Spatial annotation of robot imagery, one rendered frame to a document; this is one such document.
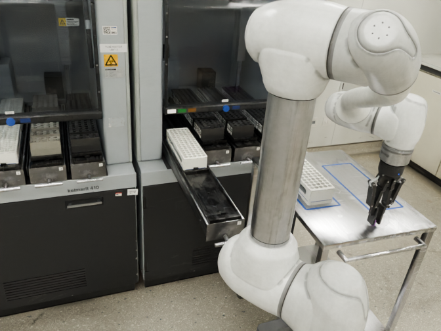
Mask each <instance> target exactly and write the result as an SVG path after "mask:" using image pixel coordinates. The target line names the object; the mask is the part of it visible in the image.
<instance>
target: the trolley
mask: <svg viewBox="0 0 441 331"><path fill-rule="evenodd" d="M305 159H306V160H307V161H308V162H309V163H310V164H311V165H312V166H313V167H314V168H315V169H316V170H318V171H319V172H320V173H321V174H322V175H323V176H324V177H325V178H326V179H327V180H328V181H329V182H330V183H331V184H332V185H333V186H334V187H335V190H334V193H333V198H332V201H331V203H326V204H317V205H311V206H309V205H307V204H306V203H305V202H304V200H303V199H302V198H301V196H300V195H299V194H298V197H297V203H296V207H295V213H294V215H295V216H296V217H297V219H298V220H299V221H300V222H301V223H302V225H303V226H304V227H305V229H306V230H307V231H308V232H309V233H310V235H311V236H312V237H313V239H314V240H315V241H316V242H315V244H313V245H309V246H301V247H298V251H299V259H300V260H301V261H303V262H305V263H308V264H315V263H317V262H320V261H325V260H330V258H329V257H328V253H329V250H330V249H335V248H342V247H346V246H353V245H357V244H365V243H368V242H376V241H380V240H387V239H391V238H398V237H403V236H410V235H415V234H421V233H422V235H421V238H419V237H418V236H415V237H414V240H415V241H416V242H417V243H418V245H414V246H408V247H403V248H397V249H393V250H386V251H382V252H375V253H371V254H365V255H358V256H354V257H346V256H345V255H344V253H343V252H342V251H341V250H337V252H336V253H337V255H338V256H339V257H340V258H341V259H342V260H343V261H344V262H345V263H348V262H352V261H359V260H363V259H369V258H373V257H380V256H384V255H390V254H397V253H401V252H408V251H412V250H416V251H415V253H414V255H413V258H412V261H411V263H410V266H409V269H408V271H407V273H406V277H405V279H404V281H403V284H402V287H401V289H400V292H399V294H398V297H397V299H396V302H395V304H394V307H393V309H392V312H391V314H390V317H389V320H388V322H387V325H386V327H384V326H383V325H382V324H381V322H380V321H379V319H378V318H377V317H376V316H375V315H374V314H373V312H372V311H371V309H370V308H369V313H368V318H367V323H366V327H365V330H364V331H394V329H395V327H396V324H397V322H398V319H399V317H400V314H401V312H402V309H403V308H404V305H405V302H406V300H407V298H408V295H409V293H410V290H411V287H412V285H413V282H414V280H415V277H416V275H417V273H418V270H419V268H420V266H421V263H422V260H423V258H424V256H425V253H426V251H427V248H428V246H429V243H430V241H431V238H432V236H433V234H434V231H436V229H437V226H436V225H435V224H434V223H432V222H431V221H429V220H428V219H427V218H426V217H425V216H424V215H422V214H421V213H420V212H418V211H417V210H416V209H415V208H414V207H412V206H411V205H410V204H408V203H407V202H406V201H405V200H404V199H402V198H401V197H400V196H399V195H397V197H396V199H395V201H394V203H393V204H392V205H391V204H389V206H390V208H386V211H385V213H384V215H383V218H382V221H381V224H379V225H378V224H377V223H376V224H375V226H372V225H371V224H370V223H369V222H368V221H367V218H368V215H369V213H368V212H369V208H370V207H369V206H368V205H367V204H366V198H367V194H368V186H369V185H368V180H369V179H371V180H373V179H375V176H374V175H372V174H371V173H370V172H369V171H368V170H366V169H365V168H364V167H362V166H361V165H360V164H359V163H358V162H357V161H355V160H354V159H353V158H351V157H350V156H349V155H348V154H347V153H345V152H344V151H343V150H328V151H320V152H306V156H305ZM259 160H260V157H253V158H252V162H253V164H252V169H251V179H250V185H249V195H248V201H247V211H246V216H245V227H244V228H246V227H247V226H249V225H250V224H251V218H252V213H253V204H254V198H255V189H256V184H257V174H258V168H259Z"/></svg>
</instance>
